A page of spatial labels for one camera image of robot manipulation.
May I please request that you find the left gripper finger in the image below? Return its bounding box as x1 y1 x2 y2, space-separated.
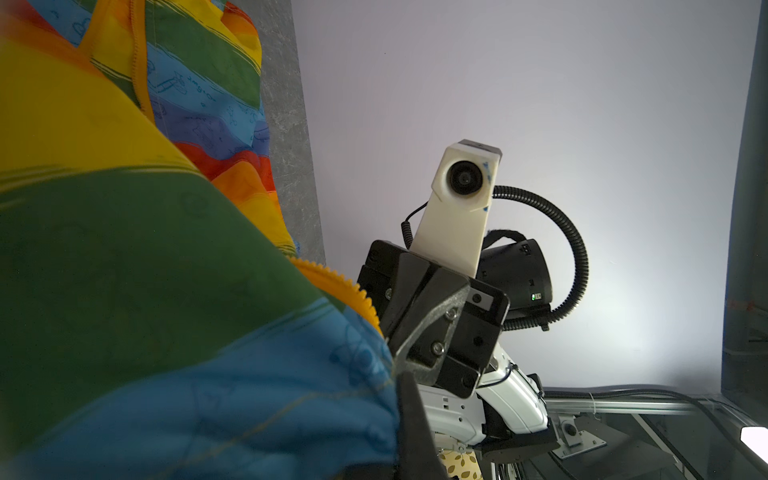
395 372 448 480

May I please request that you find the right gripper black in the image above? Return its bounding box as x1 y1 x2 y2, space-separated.
358 230 552 398

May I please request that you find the rainbow striped jacket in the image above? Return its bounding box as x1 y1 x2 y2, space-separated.
1 1 400 479

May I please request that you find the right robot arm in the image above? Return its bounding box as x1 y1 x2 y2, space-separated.
501 178 734 395

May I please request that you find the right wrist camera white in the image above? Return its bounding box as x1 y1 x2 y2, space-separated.
409 140 502 277

